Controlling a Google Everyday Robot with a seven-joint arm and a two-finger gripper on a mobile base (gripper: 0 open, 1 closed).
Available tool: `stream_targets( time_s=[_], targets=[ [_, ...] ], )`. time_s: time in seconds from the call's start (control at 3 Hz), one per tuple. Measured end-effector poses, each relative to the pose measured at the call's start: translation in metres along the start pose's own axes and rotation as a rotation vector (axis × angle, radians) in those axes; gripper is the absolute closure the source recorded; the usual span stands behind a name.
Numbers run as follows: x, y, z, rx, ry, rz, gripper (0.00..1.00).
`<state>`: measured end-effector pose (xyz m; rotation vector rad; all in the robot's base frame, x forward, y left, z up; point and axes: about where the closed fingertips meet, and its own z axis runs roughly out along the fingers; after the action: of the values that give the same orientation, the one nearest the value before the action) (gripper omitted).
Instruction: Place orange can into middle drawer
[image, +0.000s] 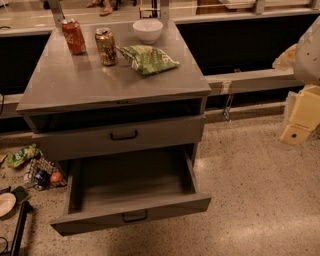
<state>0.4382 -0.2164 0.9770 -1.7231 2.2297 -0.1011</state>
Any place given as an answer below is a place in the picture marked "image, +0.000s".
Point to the orange fruit in basket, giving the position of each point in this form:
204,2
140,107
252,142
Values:
56,179

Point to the blue can in basket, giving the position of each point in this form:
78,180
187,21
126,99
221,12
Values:
42,179

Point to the wire basket on floor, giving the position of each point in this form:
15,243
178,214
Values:
40,164

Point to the closed grey top drawer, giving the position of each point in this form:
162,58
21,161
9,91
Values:
98,141

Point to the white bowl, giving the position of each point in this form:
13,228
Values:
148,30

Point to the orange gold soda can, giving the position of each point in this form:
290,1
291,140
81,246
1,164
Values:
106,46

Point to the red soda can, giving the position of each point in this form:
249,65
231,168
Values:
74,37

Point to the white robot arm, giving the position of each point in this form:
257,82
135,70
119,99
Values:
306,67

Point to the green chip bag on floor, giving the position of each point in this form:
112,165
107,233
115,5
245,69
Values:
22,156

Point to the black stand on floor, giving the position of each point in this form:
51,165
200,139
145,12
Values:
13,248

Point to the white plate on floor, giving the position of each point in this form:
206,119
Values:
7,203

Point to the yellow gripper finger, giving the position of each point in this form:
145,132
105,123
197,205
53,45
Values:
302,115
286,60

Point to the green sponge on floor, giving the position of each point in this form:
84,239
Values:
21,194

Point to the grey drawer cabinet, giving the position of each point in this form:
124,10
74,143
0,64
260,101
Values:
69,92

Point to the open grey middle drawer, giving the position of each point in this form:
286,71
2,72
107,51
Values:
117,190

